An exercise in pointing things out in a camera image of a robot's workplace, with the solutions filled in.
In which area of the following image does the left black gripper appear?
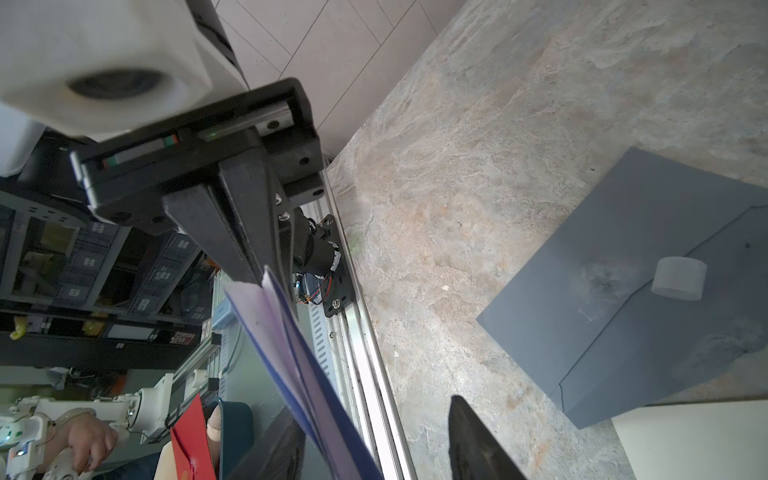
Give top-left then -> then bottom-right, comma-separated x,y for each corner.
70,78 -> 325,289

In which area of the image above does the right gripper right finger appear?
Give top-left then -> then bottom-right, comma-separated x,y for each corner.
448,395 -> 526,480

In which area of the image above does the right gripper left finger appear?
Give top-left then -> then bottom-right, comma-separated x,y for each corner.
226,407 -> 306,480

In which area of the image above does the white paper sheet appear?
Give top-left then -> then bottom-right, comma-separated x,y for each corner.
224,270 -> 383,479

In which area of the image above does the cream envelope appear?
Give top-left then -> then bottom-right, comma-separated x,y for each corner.
612,400 -> 767,479

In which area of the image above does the person hand in background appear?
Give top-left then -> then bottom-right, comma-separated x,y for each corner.
64,413 -> 119,474

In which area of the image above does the red folder in background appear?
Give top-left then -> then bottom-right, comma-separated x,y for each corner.
171,394 -> 217,480

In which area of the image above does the white glue stick cap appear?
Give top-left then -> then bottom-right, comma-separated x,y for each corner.
651,256 -> 707,302

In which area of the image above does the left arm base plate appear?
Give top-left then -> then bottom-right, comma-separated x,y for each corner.
293,208 -> 356,318

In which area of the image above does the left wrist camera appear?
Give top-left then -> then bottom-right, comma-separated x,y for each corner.
1,1 -> 247,136

